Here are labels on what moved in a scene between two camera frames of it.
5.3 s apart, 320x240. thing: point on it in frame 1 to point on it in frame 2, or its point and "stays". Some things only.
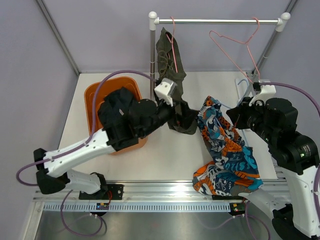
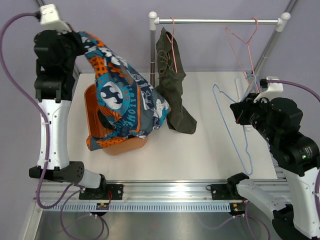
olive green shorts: [183, 119] stays
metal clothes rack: [153, 21] stays
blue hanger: [237, 103] to [246, 94]
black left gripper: [187, 114] to [76, 37]
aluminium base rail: [156, 192] stays
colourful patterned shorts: [234, 170] to [127, 106]
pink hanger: [172, 42] stays
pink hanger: [246, 43] to [247, 42]
